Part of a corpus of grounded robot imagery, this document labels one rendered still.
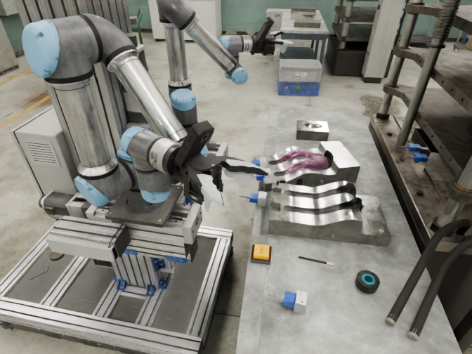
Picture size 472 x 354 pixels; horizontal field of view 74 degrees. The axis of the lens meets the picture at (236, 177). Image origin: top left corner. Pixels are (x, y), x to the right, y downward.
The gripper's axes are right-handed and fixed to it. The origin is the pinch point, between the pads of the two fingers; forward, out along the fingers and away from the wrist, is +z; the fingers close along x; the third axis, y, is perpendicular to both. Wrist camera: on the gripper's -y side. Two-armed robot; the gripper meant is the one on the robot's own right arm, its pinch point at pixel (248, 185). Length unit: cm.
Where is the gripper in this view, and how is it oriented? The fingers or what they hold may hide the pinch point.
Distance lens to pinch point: 59.4
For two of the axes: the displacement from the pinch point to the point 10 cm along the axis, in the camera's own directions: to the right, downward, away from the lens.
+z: 8.0, 3.6, -4.8
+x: -6.0, 3.6, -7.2
